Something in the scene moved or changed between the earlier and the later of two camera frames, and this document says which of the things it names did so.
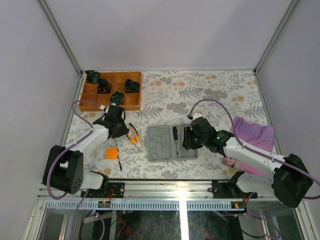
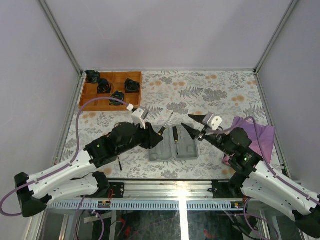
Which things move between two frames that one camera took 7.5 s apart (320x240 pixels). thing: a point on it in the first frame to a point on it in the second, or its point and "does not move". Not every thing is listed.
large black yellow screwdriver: [119, 161] to [163, 128]
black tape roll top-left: [92, 77] does not move
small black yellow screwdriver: [175, 134] does not move
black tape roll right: [131, 86] does not move
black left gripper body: [123, 128] to [139, 139]
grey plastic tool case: [165, 144] does not move
